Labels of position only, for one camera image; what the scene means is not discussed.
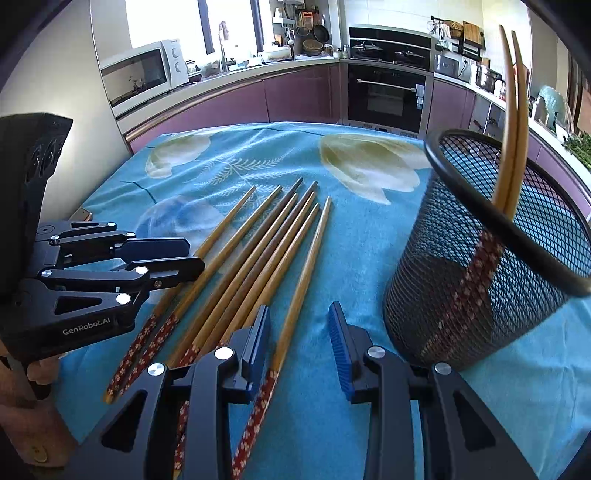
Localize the wooden chopstick red floral end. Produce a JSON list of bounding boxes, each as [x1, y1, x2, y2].
[[103, 186, 256, 404], [107, 186, 283, 399], [231, 197, 332, 479], [172, 180, 320, 480], [166, 194, 308, 367], [216, 203, 321, 346]]

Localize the dark wooden chopstick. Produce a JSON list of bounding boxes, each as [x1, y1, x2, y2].
[[180, 182, 317, 366]]

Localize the kitchen faucet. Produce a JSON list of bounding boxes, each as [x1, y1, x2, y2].
[[218, 20, 229, 73]]

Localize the purple kitchen cabinets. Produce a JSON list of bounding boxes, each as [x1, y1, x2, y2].
[[124, 62, 591, 222]]

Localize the person's left hand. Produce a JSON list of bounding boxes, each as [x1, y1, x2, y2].
[[1, 347, 77, 468]]

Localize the blue floral tablecloth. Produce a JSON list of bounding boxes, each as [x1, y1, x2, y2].
[[85, 122, 590, 479]]

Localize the black mesh utensil holder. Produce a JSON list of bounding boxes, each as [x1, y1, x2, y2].
[[383, 129, 590, 370]]

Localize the white microwave oven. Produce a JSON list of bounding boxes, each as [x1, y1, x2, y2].
[[99, 40, 189, 118]]

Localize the hanging black pan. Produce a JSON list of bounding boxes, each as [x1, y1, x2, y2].
[[311, 24, 329, 44]]

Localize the black built-in oven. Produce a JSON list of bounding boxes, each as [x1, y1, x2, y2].
[[346, 61, 434, 138]]

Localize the green vegetables bunch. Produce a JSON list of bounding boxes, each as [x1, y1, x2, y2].
[[563, 132, 591, 170]]

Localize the black stove hood unit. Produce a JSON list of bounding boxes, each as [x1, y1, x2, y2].
[[349, 25, 436, 71]]

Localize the light green appliance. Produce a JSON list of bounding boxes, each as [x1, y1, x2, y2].
[[534, 85, 565, 131]]

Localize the silver toaster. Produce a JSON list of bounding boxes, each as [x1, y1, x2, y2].
[[434, 54, 461, 78]]

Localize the black wall shelf rack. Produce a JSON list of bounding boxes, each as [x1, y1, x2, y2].
[[428, 16, 486, 62]]

